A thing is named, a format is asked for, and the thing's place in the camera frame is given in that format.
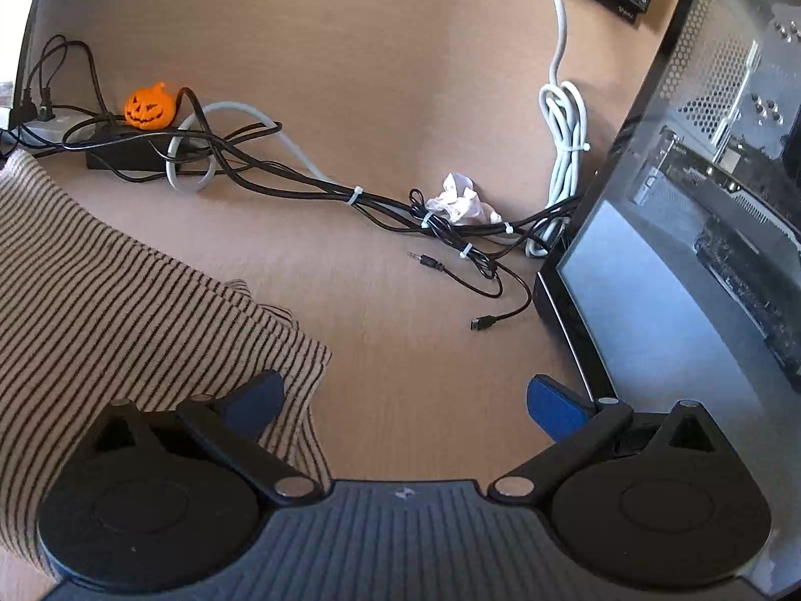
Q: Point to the black power adapter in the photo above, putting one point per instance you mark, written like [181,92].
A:
[125,150]

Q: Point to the dark curved monitor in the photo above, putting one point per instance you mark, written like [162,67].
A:
[31,37]

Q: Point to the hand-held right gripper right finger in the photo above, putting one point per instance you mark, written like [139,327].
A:
[555,407]

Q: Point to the crumpled white tissue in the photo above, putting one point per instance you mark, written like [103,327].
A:
[463,200]

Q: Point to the orange pumpkin figure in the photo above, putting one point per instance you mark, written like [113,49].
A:
[149,107]

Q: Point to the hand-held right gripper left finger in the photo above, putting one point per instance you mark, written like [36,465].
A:
[256,402]

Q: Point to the white power strip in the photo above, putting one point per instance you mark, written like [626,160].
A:
[59,131]

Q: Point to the striped grey cloth garment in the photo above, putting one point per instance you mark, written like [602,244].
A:
[112,313]

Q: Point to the right curved monitor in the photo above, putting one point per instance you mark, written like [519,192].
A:
[688,231]

